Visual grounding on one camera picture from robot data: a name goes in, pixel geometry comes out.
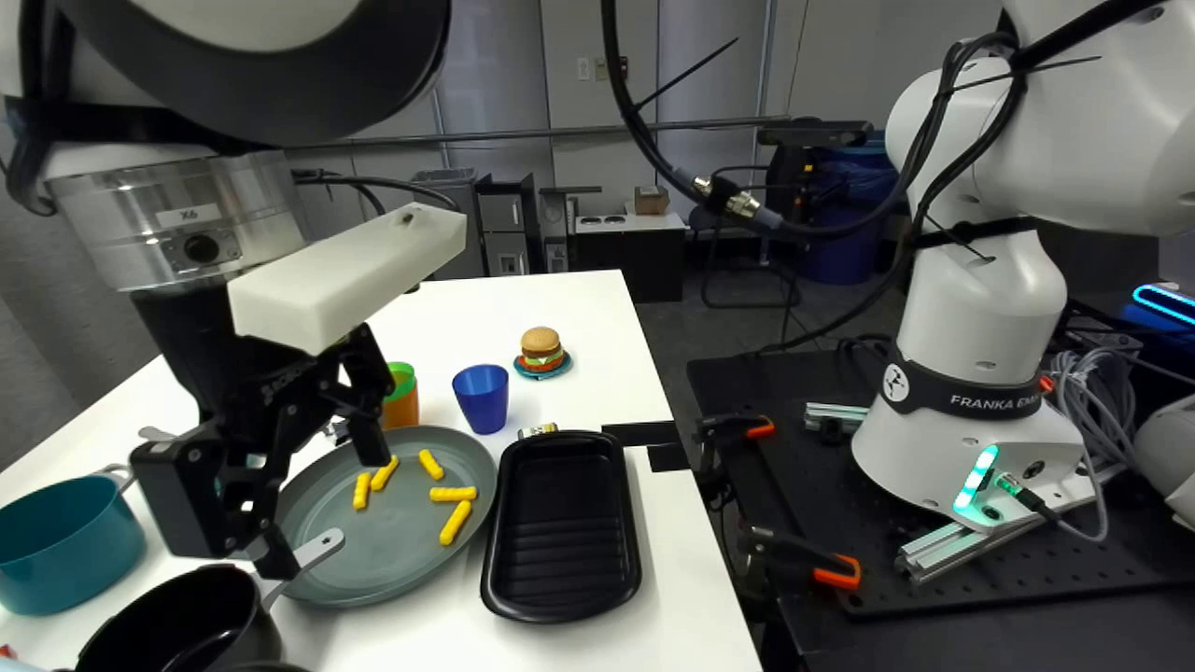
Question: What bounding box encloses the yellow toy fry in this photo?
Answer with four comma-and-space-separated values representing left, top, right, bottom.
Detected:
370, 456, 398, 492
430, 486, 476, 505
436, 500, 474, 548
418, 449, 443, 482
349, 474, 370, 512

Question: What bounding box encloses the black rectangular grill tray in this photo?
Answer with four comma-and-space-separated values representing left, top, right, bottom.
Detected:
476, 430, 642, 622

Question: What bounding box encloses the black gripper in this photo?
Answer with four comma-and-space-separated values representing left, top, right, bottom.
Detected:
131, 286, 393, 580

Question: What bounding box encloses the black pot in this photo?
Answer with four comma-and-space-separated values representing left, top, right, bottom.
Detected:
75, 565, 284, 672

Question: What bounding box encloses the teal pot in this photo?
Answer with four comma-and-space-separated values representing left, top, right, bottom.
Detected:
0, 463, 145, 617

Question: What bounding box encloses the blue plastic cup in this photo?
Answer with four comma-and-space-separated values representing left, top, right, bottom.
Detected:
450, 362, 506, 432

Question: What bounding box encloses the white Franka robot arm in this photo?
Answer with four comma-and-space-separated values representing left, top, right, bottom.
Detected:
3, 0, 1189, 580

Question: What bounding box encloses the orange handled clamp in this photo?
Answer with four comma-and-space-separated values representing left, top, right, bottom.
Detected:
696, 415, 776, 449
740, 528, 862, 594

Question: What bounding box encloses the green and orange cup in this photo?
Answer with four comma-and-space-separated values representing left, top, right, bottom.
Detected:
382, 362, 418, 430

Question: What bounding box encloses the toy hamburger on blue plate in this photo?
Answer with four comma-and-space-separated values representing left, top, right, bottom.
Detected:
513, 324, 569, 377

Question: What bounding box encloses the black cable with connector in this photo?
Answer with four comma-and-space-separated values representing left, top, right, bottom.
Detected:
596, 0, 791, 234

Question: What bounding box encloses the blue barrel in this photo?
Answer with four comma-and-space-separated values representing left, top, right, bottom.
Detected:
791, 132, 894, 285

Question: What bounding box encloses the orange handled clamp rear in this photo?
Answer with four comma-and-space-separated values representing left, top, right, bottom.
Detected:
696, 415, 776, 449

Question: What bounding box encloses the grey round plate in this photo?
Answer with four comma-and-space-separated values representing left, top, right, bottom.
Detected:
276, 425, 495, 609

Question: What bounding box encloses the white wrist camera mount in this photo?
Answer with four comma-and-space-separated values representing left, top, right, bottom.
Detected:
227, 203, 467, 355

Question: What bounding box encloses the orange handled clamp front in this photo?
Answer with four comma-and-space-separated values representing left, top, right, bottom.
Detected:
740, 528, 862, 594

